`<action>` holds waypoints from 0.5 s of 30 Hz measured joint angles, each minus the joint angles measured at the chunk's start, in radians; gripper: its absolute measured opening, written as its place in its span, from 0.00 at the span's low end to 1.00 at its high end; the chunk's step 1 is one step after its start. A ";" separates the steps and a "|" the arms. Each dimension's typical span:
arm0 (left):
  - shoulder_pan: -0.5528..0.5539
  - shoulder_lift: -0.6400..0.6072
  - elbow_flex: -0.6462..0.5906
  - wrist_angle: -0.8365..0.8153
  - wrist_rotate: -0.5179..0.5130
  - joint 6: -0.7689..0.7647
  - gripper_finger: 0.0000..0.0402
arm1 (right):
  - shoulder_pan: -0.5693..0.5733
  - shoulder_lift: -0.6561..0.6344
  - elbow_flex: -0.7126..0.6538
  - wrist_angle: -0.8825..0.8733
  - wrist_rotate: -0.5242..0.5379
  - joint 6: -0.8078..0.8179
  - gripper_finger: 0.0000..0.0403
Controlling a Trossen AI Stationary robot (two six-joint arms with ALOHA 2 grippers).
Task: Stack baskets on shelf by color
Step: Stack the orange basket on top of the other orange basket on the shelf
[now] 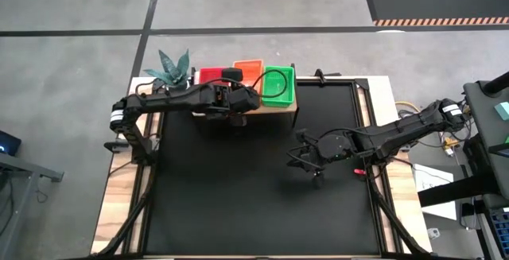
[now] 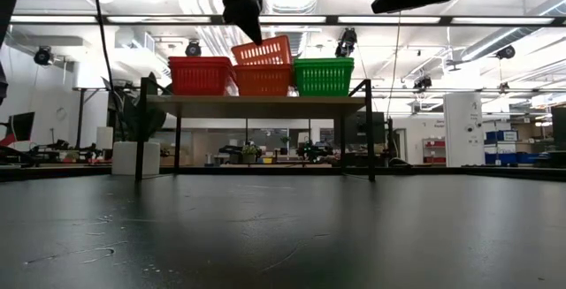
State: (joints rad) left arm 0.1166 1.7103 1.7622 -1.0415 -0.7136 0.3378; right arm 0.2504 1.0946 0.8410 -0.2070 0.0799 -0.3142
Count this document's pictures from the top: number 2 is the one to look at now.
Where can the white pillar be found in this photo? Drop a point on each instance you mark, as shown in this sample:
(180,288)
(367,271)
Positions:
(462,130)

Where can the blue storage bins rack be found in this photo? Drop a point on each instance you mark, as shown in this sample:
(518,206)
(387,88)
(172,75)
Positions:
(504,147)

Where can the white plant pot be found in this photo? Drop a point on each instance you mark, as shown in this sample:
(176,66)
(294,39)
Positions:
(124,158)

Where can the black background robot arm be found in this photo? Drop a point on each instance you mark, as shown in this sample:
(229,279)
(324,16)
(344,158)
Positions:
(66,152)

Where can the black stand pole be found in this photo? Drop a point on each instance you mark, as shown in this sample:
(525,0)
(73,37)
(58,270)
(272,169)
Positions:
(80,121)

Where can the green plastic basket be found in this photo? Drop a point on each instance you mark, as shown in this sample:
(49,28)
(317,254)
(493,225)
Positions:
(325,60)
(325,65)
(325,83)

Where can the black aluminium table frame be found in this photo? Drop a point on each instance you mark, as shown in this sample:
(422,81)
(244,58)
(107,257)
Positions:
(442,172)

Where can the black ceiling spotlight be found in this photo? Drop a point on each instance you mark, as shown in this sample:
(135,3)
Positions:
(422,82)
(505,51)
(193,49)
(347,41)
(43,55)

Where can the large black monitor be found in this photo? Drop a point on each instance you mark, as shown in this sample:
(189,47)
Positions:
(356,127)

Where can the small background potted plant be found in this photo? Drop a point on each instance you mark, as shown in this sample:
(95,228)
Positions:
(250,149)

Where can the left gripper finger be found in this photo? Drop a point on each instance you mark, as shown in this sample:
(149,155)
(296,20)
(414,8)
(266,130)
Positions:
(245,8)

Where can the black monitor with stand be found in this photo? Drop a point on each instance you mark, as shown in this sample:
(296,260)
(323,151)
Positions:
(20,125)

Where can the red bin shelf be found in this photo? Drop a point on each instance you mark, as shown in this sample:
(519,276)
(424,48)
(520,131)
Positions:
(434,152)

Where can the green snake plant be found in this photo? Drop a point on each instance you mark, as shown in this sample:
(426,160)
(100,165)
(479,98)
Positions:
(126,116)

